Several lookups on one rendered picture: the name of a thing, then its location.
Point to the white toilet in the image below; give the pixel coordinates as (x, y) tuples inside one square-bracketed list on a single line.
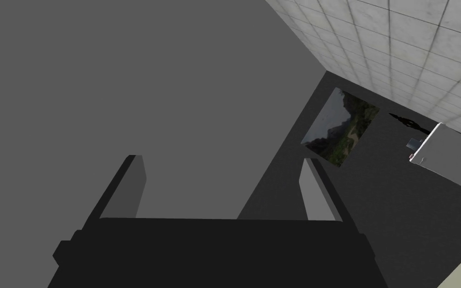
[(450, 158)]

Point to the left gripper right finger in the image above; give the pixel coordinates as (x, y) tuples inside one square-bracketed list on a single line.
[(318, 196)]

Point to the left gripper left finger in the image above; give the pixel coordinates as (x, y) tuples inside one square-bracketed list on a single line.
[(124, 191)]

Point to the landscape picture on wall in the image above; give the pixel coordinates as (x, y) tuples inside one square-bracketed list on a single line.
[(340, 126)]

